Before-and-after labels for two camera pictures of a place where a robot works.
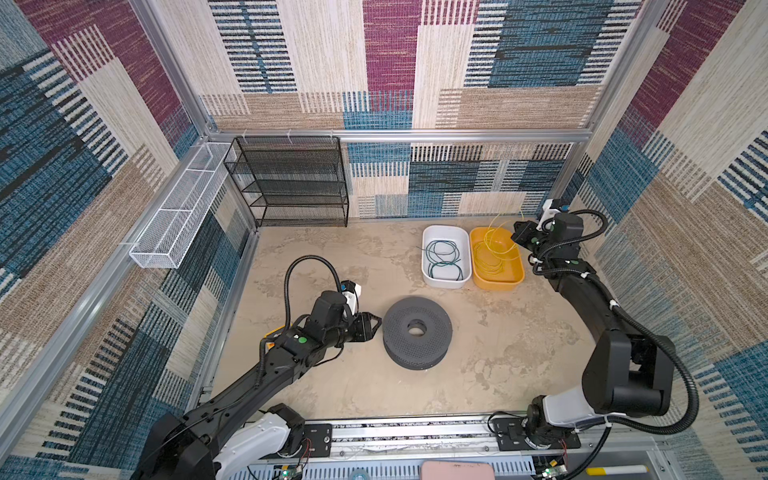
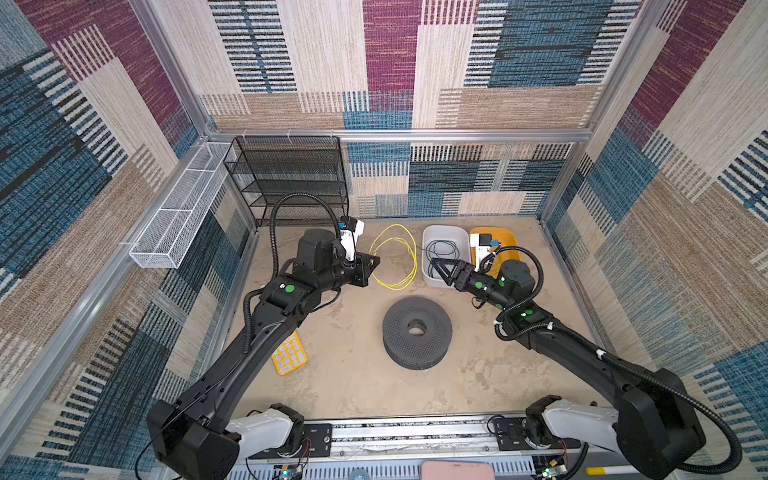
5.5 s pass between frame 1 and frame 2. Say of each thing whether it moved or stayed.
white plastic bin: stayed
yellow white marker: stayed
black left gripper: moved
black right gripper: moved
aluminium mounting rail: stayed
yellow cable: moved
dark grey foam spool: stayed
